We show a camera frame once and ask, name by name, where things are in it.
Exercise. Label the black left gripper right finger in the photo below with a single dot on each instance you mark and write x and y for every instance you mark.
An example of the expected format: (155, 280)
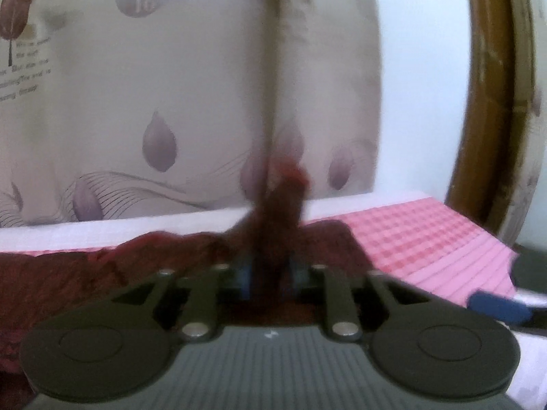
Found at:
(421, 342)

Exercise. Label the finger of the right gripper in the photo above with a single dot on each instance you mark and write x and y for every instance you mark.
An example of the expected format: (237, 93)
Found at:
(505, 310)

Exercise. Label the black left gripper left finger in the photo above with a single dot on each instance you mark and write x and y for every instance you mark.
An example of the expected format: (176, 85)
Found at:
(113, 347)

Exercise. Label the dark red fuzzy garment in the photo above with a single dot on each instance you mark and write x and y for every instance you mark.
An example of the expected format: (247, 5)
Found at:
(269, 239)

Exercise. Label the pink checked bed sheet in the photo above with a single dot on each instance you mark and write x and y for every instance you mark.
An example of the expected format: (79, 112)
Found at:
(412, 236)

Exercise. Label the beige leaf print curtain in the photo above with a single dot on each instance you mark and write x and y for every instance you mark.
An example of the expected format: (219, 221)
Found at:
(133, 108)

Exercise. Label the brown wooden frame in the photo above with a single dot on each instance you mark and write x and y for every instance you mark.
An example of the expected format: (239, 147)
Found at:
(504, 135)

